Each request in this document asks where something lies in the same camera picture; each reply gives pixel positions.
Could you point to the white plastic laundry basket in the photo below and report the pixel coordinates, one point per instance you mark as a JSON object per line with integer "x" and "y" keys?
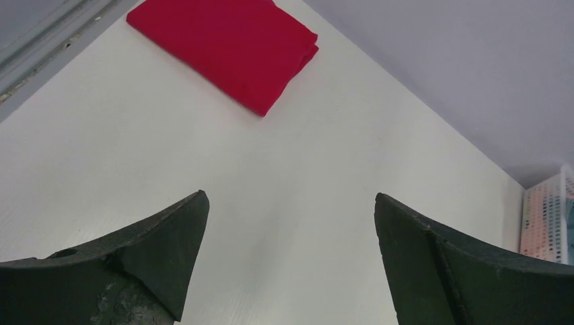
{"x": 547, "y": 220}

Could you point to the aluminium frame rail left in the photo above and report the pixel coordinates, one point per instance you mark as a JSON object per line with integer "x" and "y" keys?
{"x": 38, "y": 38}

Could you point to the folded red t-shirt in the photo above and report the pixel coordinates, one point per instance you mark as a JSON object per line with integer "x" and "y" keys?
{"x": 250, "y": 50}

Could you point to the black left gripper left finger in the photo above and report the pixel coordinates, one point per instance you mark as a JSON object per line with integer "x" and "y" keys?
{"x": 139, "y": 274}

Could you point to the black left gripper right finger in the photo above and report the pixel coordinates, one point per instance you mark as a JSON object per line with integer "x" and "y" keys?
{"x": 439, "y": 275}

